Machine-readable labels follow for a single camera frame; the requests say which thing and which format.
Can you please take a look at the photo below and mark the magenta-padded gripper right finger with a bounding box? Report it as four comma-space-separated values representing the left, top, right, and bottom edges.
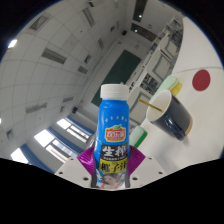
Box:
125, 144, 167, 190

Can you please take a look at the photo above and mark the bright window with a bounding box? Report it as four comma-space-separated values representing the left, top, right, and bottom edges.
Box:
33, 129, 79, 164
9, 147, 29, 165
55, 118, 91, 144

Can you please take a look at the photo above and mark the dark wide wall window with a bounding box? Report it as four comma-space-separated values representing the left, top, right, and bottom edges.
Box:
129, 22, 158, 43

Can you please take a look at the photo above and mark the blue drink bottle white cap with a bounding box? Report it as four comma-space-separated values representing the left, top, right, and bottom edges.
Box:
92, 83, 131, 191

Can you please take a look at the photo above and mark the dark door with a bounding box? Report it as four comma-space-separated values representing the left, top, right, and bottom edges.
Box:
132, 0, 148, 23

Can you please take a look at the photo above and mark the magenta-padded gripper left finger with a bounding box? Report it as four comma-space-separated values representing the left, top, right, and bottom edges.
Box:
54, 145, 99, 190

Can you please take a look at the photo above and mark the gold stirring stick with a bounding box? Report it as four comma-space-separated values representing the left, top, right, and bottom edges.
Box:
138, 98, 164, 113

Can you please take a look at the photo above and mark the blue curtain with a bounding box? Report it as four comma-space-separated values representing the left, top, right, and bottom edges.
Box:
47, 126, 84, 155
64, 114, 96, 136
19, 143, 56, 174

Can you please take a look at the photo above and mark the green chalkboard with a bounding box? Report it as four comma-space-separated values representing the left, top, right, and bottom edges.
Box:
91, 49, 143, 108

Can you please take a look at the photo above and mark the group of ceiling lights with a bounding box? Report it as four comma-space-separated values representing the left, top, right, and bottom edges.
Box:
25, 6, 106, 114

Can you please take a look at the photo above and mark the dark blue mug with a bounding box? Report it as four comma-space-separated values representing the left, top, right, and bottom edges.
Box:
145, 89, 194, 141

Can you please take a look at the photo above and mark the group of classroom chairs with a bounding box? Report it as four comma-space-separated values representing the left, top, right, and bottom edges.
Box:
128, 14, 185, 134

